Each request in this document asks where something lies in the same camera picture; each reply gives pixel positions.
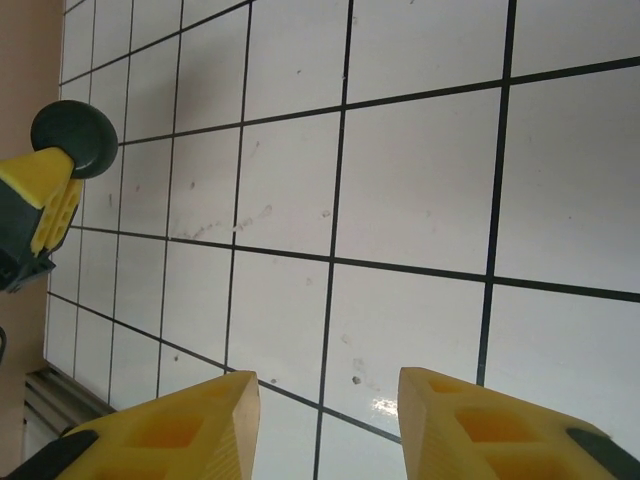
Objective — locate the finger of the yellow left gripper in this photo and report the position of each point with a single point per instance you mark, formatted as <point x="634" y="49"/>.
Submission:
<point x="30" y="172"/>

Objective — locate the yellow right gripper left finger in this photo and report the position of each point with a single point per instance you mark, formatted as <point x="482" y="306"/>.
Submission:
<point x="200" y="430"/>

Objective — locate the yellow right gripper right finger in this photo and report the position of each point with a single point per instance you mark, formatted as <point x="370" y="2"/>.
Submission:
<point x="475" y="435"/>

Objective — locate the black round charging case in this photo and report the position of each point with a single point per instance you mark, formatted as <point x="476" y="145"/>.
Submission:
<point x="75" y="127"/>

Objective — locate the long aluminium mounting rail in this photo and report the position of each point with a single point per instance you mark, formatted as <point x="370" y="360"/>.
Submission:
<point x="55" y="395"/>

